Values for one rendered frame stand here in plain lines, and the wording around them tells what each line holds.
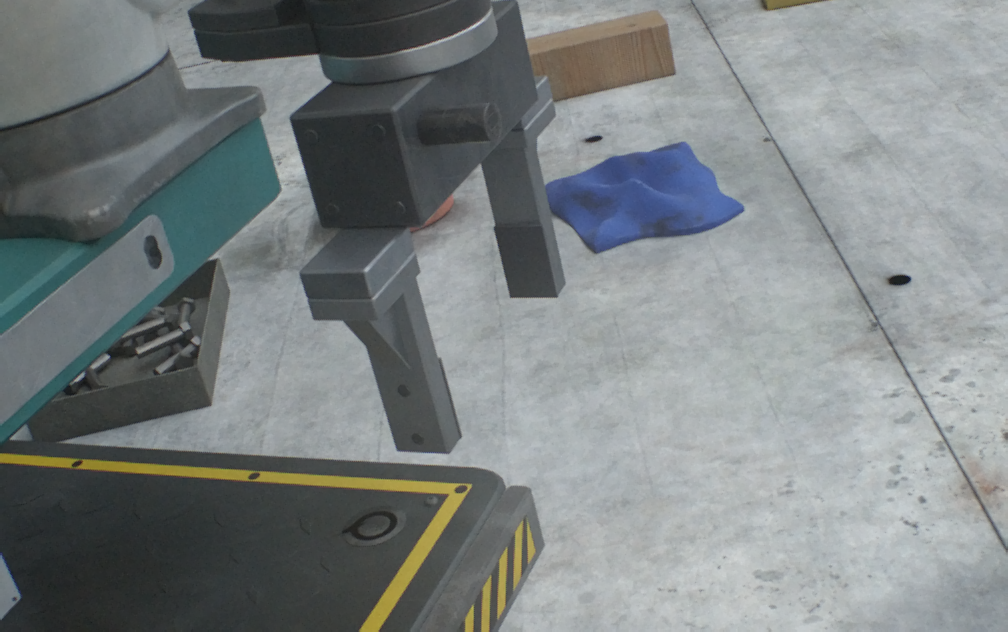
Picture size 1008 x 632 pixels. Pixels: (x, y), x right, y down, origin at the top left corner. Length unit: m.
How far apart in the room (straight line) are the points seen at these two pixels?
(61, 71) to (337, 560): 0.36
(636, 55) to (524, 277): 1.91
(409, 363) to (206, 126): 0.29
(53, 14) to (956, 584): 0.91
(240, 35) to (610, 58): 2.01
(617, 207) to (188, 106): 1.25
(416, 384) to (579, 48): 2.01
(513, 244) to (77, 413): 1.26
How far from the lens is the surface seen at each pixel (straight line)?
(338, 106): 0.55
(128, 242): 0.78
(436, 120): 0.55
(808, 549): 1.37
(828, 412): 1.56
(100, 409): 1.89
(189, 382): 1.85
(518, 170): 0.68
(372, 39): 0.56
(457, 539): 0.92
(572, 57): 2.57
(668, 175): 2.10
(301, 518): 0.99
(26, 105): 0.78
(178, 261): 0.81
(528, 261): 0.70
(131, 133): 0.79
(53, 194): 0.78
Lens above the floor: 0.85
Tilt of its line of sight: 26 degrees down
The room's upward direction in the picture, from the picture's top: 13 degrees counter-clockwise
